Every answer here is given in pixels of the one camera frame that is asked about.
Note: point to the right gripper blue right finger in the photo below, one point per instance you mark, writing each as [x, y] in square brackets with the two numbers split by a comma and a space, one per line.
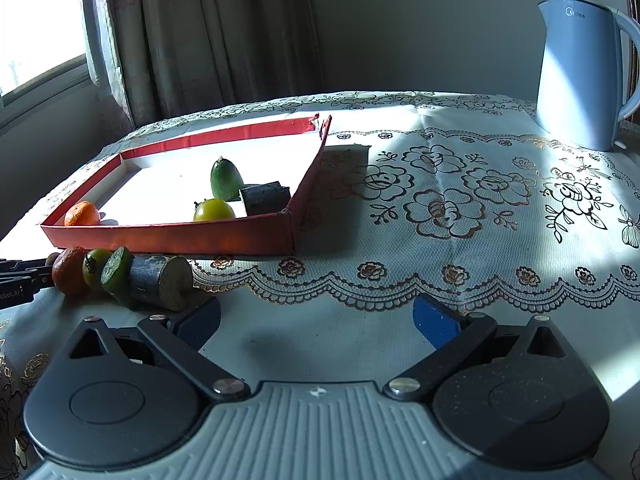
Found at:
[454, 337]

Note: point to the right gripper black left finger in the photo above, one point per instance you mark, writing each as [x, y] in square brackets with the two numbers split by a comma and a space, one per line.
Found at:
[177, 340]

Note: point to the brown longan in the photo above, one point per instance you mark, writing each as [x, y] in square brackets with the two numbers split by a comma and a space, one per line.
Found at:
[51, 258]

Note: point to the large orange tangerine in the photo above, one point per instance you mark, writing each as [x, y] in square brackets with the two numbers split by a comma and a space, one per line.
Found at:
[67, 271]

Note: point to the small green tomato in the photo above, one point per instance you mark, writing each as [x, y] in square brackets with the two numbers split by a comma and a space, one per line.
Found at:
[92, 267]

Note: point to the small orange tangerine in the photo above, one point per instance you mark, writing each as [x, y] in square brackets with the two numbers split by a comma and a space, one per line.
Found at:
[83, 213]

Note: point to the large green tomato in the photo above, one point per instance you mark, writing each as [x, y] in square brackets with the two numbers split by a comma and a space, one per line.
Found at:
[213, 209]

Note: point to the dark green avocado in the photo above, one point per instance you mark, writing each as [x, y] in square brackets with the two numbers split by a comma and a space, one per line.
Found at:
[225, 180]

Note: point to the cut green cucumber piece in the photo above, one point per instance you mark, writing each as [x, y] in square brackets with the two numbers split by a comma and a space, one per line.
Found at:
[115, 275]

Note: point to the white floral lace tablecloth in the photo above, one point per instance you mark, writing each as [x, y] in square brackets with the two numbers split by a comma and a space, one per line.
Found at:
[457, 196]

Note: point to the red shallow cardboard box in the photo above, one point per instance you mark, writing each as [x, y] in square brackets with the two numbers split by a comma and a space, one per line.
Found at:
[146, 195]

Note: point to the light blue electric kettle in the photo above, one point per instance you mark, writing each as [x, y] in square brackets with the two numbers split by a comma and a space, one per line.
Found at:
[580, 96]

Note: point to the beige patterned curtain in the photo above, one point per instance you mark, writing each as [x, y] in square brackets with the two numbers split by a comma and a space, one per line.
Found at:
[156, 59]

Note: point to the window with grey frame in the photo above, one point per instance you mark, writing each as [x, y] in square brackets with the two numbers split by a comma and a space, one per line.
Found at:
[43, 53]

